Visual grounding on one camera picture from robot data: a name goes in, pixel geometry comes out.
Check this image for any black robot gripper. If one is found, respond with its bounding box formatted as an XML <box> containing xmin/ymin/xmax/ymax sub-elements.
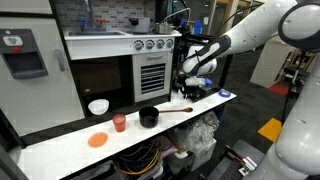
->
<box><xmin>178</xmin><ymin>76</ymin><xmax>213</xmax><ymax>95</ymax></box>

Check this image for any small white bowl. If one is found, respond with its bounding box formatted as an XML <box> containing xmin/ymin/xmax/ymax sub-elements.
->
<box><xmin>88</xmin><ymin>99</ymin><xmax>109</xmax><ymax>115</ymax></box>

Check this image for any clear plastic bag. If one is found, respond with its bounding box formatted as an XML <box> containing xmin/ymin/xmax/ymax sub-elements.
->
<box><xmin>172</xmin><ymin>111</ymin><xmax>220</xmax><ymax>157</ymax></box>

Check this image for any silver pot on stove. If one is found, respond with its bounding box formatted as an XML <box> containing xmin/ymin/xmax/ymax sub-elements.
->
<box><xmin>155</xmin><ymin>23</ymin><xmax>172</xmax><ymax>34</ymax></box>

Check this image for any toy kitchen stove oven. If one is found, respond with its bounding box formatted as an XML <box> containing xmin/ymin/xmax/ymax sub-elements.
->
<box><xmin>65</xmin><ymin>31</ymin><xmax>180</xmax><ymax>109</ymax></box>

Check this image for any orange plastic cup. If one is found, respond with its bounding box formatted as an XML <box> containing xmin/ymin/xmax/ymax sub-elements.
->
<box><xmin>112</xmin><ymin>114</ymin><xmax>126</xmax><ymax>132</ymax></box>

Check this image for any orange flat lid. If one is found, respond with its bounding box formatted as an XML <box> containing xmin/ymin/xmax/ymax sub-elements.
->
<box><xmin>88</xmin><ymin>132</ymin><xmax>108</xmax><ymax>148</ymax></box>

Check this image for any toy white refrigerator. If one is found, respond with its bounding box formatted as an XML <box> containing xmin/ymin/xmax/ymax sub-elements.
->
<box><xmin>0</xmin><ymin>0</ymin><xmax>84</xmax><ymax>136</ymax></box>

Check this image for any clear bin with cables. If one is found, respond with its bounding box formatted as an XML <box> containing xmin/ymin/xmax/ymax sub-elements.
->
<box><xmin>113</xmin><ymin>141</ymin><xmax>161</xmax><ymax>178</ymax></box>

